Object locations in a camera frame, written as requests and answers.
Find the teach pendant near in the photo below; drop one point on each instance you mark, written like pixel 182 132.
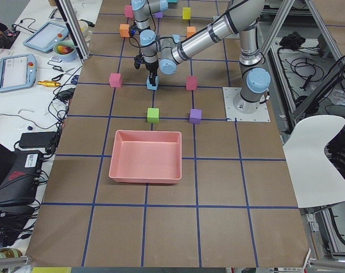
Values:
pixel 17 72

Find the pink block right side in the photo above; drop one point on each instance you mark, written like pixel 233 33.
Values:
pixel 128 11

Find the purple block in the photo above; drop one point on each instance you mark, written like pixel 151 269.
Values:
pixel 195 116
pixel 159 15

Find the white chair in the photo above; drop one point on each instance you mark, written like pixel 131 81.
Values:
pixel 315 179

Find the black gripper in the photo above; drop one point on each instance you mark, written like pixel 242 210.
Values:
pixel 152 68

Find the blue bowl with fruit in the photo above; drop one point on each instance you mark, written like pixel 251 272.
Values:
pixel 65 50

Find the purple block right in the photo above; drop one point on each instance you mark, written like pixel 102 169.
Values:
pixel 159 15

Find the teach pendant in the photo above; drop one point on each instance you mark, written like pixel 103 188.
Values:
pixel 17 72
pixel 45 38

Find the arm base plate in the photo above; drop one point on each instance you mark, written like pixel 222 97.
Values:
pixel 238 110

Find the green block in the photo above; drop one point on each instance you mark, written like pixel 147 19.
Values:
pixel 152 115

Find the aluminium frame post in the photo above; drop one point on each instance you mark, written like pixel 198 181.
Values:
pixel 69 17

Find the orange block bottom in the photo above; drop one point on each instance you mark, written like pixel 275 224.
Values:
pixel 190 30

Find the black scissors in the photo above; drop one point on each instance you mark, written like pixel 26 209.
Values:
pixel 62 73

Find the pink block top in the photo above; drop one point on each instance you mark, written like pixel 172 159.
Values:
pixel 115 80

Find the bowl with yellow lemon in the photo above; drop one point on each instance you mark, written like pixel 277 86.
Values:
pixel 86 32

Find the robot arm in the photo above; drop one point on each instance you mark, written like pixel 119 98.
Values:
pixel 142 9
pixel 165 53

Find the pink plastic tray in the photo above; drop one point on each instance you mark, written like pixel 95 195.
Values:
pixel 146 157

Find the gold metal cylinder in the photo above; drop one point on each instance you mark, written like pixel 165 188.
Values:
pixel 51 84

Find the purple block left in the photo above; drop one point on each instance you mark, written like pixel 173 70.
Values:
pixel 195 116

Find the yellow block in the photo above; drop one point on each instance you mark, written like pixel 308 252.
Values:
pixel 186 13

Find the light blue block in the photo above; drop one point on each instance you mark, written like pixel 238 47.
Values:
pixel 151 86

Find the orange block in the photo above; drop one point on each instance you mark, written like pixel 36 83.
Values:
pixel 190 30
pixel 124 30

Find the teach pendant far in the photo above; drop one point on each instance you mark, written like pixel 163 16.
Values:
pixel 45 38

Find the dark pink block bottom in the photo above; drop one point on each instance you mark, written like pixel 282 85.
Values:
pixel 191 82

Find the orange block top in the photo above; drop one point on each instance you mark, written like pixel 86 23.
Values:
pixel 124 30

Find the black power adapter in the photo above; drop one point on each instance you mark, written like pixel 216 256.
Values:
pixel 36 140

